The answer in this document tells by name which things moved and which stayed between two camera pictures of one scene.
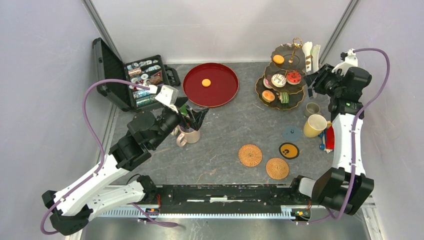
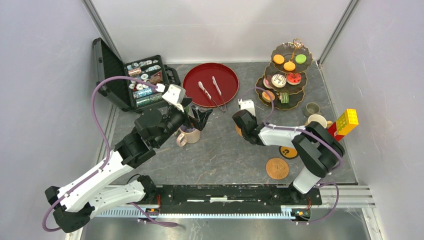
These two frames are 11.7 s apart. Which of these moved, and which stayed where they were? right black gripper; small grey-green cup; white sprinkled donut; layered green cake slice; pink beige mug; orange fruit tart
Moved: right black gripper
Stayed: small grey-green cup; white sprinkled donut; orange fruit tart; pink beige mug; layered green cake slice
